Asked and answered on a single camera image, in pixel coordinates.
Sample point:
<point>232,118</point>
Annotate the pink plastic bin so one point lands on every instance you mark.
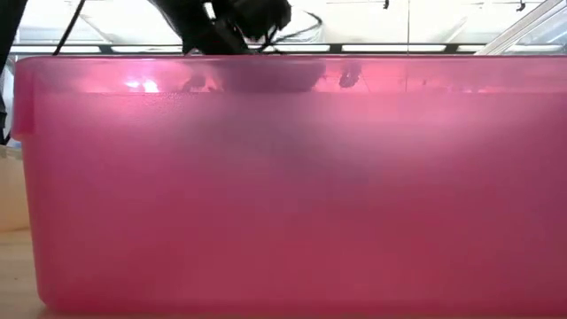
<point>310,199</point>

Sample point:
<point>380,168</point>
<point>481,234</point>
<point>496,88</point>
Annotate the black aluminium table frame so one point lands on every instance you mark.
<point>335,48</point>

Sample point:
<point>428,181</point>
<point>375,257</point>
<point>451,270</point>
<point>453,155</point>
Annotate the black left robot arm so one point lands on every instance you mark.
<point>199,26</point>

